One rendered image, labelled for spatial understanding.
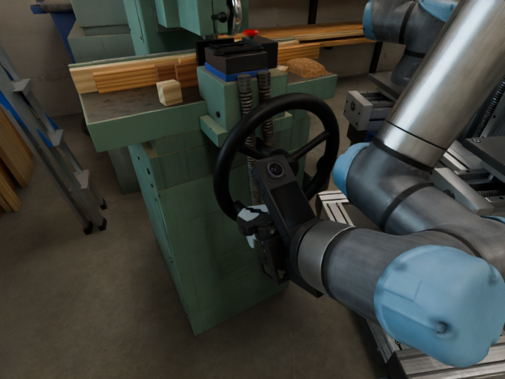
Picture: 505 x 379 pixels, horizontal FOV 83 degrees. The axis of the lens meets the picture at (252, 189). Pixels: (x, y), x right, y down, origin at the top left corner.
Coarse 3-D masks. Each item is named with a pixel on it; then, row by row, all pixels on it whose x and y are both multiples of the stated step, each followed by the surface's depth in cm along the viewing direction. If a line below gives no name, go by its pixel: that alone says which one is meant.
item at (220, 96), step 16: (208, 80) 56; (256, 80) 53; (272, 80) 55; (208, 96) 58; (224, 96) 52; (256, 96) 55; (272, 96) 57; (208, 112) 61; (224, 112) 54; (240, 112) 55; (224, 128) 56
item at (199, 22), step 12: (180, 0) 67; (192, 0) 61; (204, 0) 60; (216, 0) 62; (180, 12) 70; (192, 12) 63; (204, 12) 62; (216, 12) 63; (180, 24) 72; (192, 24) 65; (204, 24) 63; (216, 24) 64; (204, 36) 68
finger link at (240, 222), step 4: (240, 220) 42; (244, 220) 42; (240, 224) 41; (244, 224) 40; (248, 224) 40; (240, 228) 40; (244, 228) 39; (248, 228) 38; (252, 228) 39; (256, 228) 39; (240, 232) 41; (244, 232) 40; (248, 232) 38; (252, 232) 39
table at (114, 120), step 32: (96, 96) 62; (128, 96) 62; (192, 96) 62; (320, 96) 76; (96, 128) 53; (128, 128) 55; (160, 128) 59; (192, 128) 62; (256, 128) 59; (288, 128) 63
